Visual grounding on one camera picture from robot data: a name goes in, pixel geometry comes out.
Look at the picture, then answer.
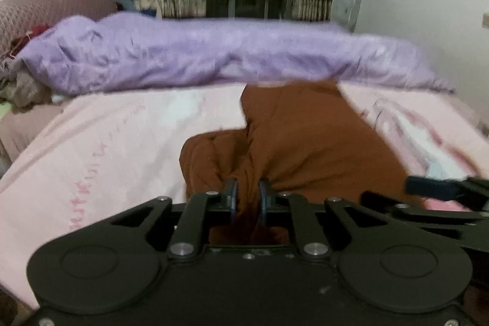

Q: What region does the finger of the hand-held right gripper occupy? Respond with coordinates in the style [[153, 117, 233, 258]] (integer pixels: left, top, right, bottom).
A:
[[405, 175, 489, 211], [360, 190, 489, 252]]

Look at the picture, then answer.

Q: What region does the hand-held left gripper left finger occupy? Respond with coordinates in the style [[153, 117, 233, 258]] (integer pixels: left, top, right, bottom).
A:
[[110, 177, 241, 261]]

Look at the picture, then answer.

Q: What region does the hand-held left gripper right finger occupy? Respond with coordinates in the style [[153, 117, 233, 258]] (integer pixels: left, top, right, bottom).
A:
[[257, 178, 387, 258]]

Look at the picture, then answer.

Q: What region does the brown button shirt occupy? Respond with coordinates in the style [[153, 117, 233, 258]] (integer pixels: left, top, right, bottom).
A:
[[179, 79, 425, 247]]

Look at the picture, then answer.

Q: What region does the pile of mixed clothes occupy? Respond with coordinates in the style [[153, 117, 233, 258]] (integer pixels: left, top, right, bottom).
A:
[[0, 24, 55, 110]]

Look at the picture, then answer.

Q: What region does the pink bed sheet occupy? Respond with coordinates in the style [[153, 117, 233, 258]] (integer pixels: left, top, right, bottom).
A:
[[0, 81, 489, 312]]

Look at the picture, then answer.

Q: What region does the purple quilt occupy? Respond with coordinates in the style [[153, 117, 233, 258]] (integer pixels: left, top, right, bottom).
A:
[[14, 12, 456, 98]]

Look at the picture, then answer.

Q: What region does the white standing fan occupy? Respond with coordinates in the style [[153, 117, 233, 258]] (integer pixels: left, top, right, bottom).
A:
[[332, 0, 363, 33]]

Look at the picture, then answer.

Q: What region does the maroon pillow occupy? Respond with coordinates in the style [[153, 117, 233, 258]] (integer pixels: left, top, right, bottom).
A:
[[0, 0, 118, 60]]

